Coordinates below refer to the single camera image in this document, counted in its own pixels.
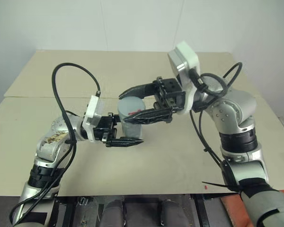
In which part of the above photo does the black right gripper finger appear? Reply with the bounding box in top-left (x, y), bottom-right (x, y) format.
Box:
top-left (124, 106), bottom-right (174, 125)
top-left (118, 81), bottom-right (160, 100)

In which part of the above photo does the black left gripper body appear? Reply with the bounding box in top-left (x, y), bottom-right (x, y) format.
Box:
top-left (93, 113), bottom-right (119, 144)

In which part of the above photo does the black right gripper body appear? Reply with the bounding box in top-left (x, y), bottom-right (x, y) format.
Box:
top-left (152, 76), bottom-right (186, 112)

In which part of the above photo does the grey jar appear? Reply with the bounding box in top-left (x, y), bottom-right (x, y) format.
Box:
top-left (120, 115), bottom-right (143, 140)

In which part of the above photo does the grey jar lid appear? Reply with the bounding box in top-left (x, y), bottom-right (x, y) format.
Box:
top-left (117, 96), bottom-right (145, 118)

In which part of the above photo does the dark grey rounded shape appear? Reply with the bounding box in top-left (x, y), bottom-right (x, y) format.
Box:
top-left (103, 199), bottom-right (124, 227)
top-left (159, 199), bottom-right (181, 227)

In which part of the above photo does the black zip tie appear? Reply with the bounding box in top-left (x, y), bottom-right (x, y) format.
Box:
top-left (202, 181), bottom-right (242, 192)

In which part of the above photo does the orange object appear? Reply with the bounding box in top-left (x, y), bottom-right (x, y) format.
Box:
top-left (220, 193), bottom-right (246, 227)

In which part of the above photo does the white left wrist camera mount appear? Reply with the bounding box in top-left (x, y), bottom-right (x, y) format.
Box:
top-left (82, 95), bottom-right (104, 144)

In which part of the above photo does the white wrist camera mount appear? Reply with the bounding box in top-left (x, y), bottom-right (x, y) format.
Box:
top-left (82, 95), bottom-right (104, 144)
top-left (167, 40), bottom-right (201, 116)

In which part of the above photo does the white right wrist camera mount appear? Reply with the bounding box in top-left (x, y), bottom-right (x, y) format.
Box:
top-left (167, 40), bottom-right (201, 116)

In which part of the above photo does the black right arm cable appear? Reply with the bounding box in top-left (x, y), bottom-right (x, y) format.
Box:
top-left (188, 61), bottom-right (243, 190)

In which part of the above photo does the black metal table frame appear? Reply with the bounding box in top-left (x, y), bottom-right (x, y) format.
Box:
top-left (52, 192), bottom-right (242, 227)

